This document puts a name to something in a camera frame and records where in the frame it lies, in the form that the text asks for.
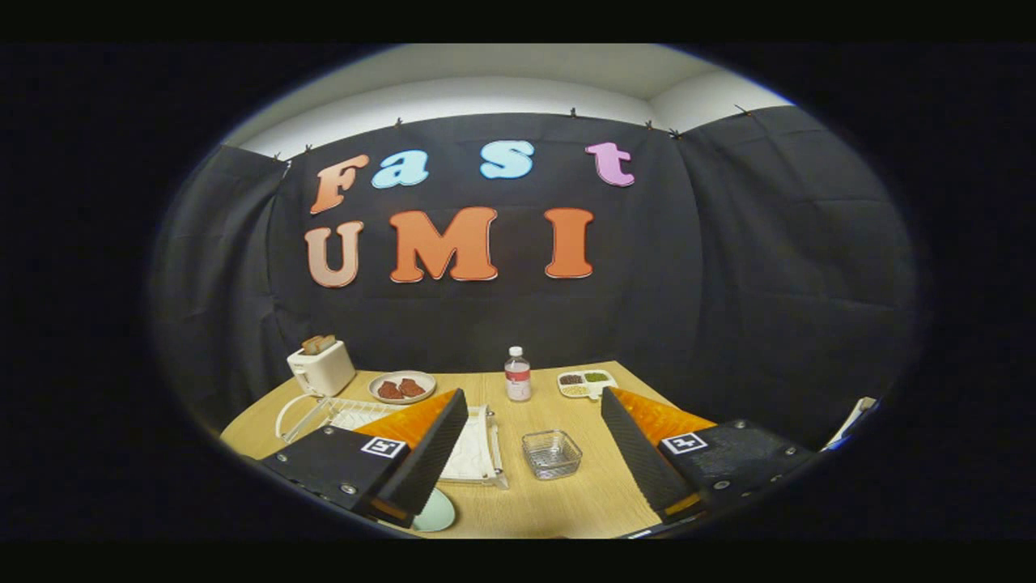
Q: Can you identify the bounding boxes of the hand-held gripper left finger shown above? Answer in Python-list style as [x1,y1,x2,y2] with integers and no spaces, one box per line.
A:
[257,389,470,530]

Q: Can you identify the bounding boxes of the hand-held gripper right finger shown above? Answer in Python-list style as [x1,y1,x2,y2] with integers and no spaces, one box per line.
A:
[600,386,820,526]

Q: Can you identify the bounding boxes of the white wire dish rack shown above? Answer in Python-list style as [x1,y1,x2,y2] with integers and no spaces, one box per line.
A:
[275,393,509,490]

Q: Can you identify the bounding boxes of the light green plate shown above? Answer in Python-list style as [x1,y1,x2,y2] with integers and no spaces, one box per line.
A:
[411,487,456,533]

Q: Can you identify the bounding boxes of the beige round dish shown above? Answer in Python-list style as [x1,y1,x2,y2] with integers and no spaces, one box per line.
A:
[368,370,437,405]

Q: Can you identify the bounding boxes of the white divided bean tray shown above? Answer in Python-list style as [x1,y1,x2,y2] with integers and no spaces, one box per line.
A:
[557,369,618,401]

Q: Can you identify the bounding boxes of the clear bottle red label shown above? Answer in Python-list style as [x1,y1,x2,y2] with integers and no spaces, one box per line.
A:
[504,346,533,403]

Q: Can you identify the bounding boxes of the white toaster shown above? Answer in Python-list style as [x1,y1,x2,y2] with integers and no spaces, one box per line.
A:
[287,340,357,398]

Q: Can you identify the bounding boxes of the black backdrop cloth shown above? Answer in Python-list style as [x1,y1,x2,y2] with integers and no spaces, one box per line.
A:
[154,105,919,450]

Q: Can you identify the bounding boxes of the white and blue object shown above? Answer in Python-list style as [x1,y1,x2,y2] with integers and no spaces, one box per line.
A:
[824,397,879,451]

